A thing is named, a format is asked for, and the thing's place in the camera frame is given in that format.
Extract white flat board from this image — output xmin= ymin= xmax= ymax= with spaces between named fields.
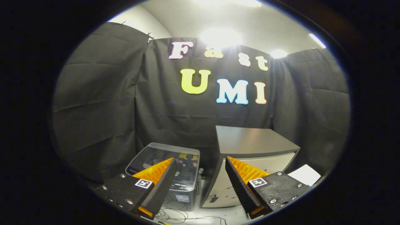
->
xmin=287 ymin=164 xmax=322 ymax=187

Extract grey cabinet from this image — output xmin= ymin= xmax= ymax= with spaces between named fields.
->
xmin=200 ymin=126 xmax=301 ymax=208

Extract small round ceiling light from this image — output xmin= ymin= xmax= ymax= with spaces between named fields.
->
xmin=270 ymin=49 xmax=288 ymax=59

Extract black backdrop cloth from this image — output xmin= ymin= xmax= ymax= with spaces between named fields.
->
xmin=52 ymin=22 xmax=350 ymax=185

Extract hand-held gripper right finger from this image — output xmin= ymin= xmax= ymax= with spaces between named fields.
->
xmin=225 ymin=156 xmax=310 ymax=220

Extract grey washing machine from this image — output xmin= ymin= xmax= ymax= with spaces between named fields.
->
xmin=125 ymin=142 xmax=201 ymax=212

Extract long strip ceiling light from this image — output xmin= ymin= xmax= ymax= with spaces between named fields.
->
xmin=309 ymin=33 xmax=327 ymax=49

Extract black floor cables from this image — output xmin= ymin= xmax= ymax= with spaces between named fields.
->
xmin=155 ymin=200 xmax=227 ymax=225

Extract large ceiling light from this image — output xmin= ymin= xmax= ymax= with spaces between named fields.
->
xmin=200 ymin=0 xmax=262 ymax=8

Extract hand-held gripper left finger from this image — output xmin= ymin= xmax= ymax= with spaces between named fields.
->
xmin=94 ymin=157 xmax=177 ymax=221

